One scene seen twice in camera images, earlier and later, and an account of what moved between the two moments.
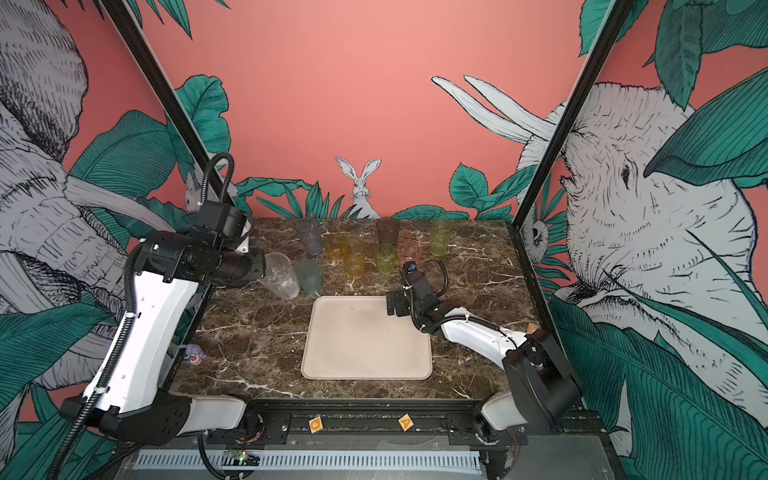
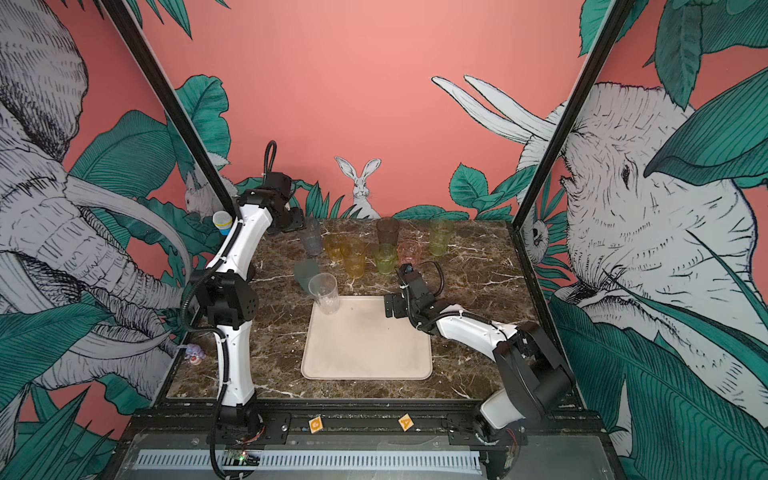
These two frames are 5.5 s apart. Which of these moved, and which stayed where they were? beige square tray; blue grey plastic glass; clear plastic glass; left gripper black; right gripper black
Moved: clear plastic glass; left gripper black
Stayed: right gripper black; beige square tray; blue grey plastic glass
